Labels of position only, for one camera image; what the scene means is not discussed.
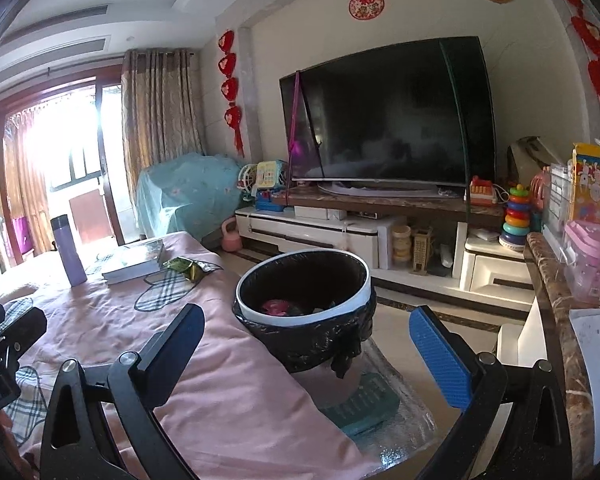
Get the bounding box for blue toy cash register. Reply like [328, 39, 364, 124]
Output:
[255, 187, 287, 213]

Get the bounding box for round red wall sticker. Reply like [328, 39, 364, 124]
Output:
[349, 0, 385, 21]

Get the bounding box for pink toy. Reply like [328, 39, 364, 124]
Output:
[530, 170, 552, 211]

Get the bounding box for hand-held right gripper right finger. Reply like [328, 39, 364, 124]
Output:
[409, 305, 573, 480]

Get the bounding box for white television cabinet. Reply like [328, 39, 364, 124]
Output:
[235, 180, 536, 313]

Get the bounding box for pink wrapper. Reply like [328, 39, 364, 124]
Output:
[260, 299, 293, 317]

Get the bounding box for green snack packet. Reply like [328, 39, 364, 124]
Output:
[161, 256, 222, 282]

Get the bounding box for rainbow stacking ring toy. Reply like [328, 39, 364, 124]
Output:
[499, 184, 531, 251]

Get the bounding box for red heart knot string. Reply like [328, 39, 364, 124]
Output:
[216, 30, 246, 157]

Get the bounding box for black flat television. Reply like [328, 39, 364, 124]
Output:
[279, 36, 497, 186]

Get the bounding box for white book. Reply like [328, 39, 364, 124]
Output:
[101, 240, 166, 286]

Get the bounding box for white fan toy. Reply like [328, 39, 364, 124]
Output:
[237, 164, 259, 206]

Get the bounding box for yellow picture book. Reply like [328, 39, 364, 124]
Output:
[570, 142, 600, 226]

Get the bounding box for clear plastic box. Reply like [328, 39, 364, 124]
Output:
[542, 162, 576, 261]

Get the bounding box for brown marble counter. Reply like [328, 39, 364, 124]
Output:
[525, 232, 600, 480]

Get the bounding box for beige bag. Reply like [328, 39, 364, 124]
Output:
[507, 136, 556, 186]

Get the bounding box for red toy phone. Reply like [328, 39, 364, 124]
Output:
[469, 176, 501, 207]

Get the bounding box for yellow round container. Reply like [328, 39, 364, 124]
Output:
[392, 225, 412, 264]

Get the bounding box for pink kettlebell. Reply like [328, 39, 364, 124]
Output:
[221, 219, 244, 252]

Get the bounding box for white bin with black bag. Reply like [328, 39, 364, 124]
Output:
[232, 249, 378, 408]

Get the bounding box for beige patterned curtain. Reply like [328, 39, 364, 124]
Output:
[121, 48, 206, 186]

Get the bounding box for wooden toy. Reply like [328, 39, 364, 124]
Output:
[412, 227, 435, 276]

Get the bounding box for balcony sliding door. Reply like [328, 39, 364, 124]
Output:
[0, 77, 131, 263]

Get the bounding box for purple thermos bottle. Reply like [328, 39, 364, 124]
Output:
[50, 214, 88, 287]

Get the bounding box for pink lid storage box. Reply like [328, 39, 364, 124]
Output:
[562, 220, 600, 307]

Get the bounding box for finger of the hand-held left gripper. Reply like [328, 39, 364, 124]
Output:
[0, 302, 48, 361]

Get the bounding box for white paper sheet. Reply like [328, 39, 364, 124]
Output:
[569, 307, 600, 467]

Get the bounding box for teal furniture cover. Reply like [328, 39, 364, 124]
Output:
[136, 154, 248, 241]

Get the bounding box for glass bathroom scale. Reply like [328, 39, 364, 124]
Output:
[310, 340, 437, 471]

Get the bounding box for red heart garland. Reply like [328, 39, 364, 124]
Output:
[547, 0, 600, 132]

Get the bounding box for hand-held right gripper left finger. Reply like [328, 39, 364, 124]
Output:
[39, 303, 206, 480]

